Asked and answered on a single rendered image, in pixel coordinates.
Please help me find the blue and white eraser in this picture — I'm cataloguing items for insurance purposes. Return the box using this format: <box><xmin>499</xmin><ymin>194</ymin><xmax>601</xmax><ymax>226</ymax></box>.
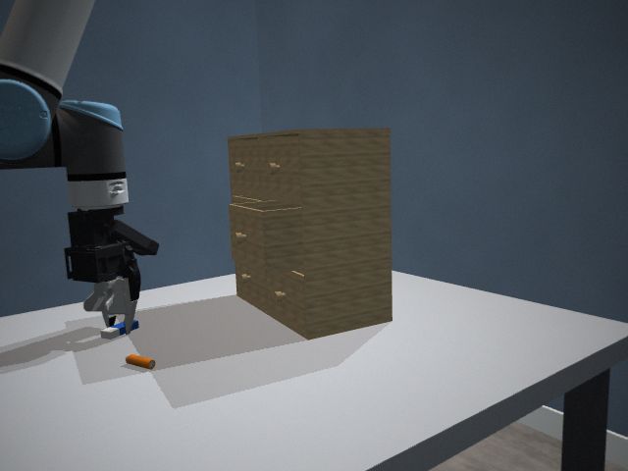
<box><xmin>100</xmin><ymin>320</ymin><xmax>139</xmax><ymax>340</ymax></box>

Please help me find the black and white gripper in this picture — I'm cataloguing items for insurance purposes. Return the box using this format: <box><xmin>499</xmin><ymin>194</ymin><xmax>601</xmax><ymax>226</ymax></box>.
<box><xmin>64</xmin><ymin>205</ymin><xmax>141</xmax><ymax>335</ymax></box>

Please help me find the brown wooden drawer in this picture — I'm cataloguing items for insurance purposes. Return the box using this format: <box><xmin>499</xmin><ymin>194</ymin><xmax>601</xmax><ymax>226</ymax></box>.
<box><xmin>233</xmin><ymin>195</ymin><xmax>261</xmax><ymax>204</ymax></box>
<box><xmin>267</xmin><ymin>271</ymin><xmax>306</xmax><ymax>335</ymax></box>
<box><xmin>230</xmin><ymin>140</ymin><xmax>261</xmax><ymax>195</ymax></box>
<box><xmin>260</xmin><ymin>136</ymin><xmax>301</xmax><ymax>201</ymax></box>
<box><xmin>229</xmin><ymin>200</ymin><xmax>304</xmax><ymax>275</ymax></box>
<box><xmin>236</xmin><ymin>262</ymin><xmax>267</xmax><ymax>311</ymax></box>

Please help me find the brown wooden chest of drawers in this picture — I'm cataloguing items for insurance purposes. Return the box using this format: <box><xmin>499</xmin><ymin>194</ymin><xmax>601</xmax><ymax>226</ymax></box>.
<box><xmin>228</xmin><ymin>128</ymin><xmax>393</xmax><ymax>340</ymax></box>

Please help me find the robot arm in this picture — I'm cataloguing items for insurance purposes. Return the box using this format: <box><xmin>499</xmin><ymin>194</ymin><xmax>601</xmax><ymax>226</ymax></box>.
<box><xmin>0</xmin><ymin>0</ymin><xmax>129</xmax><ymax>211</ymax></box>

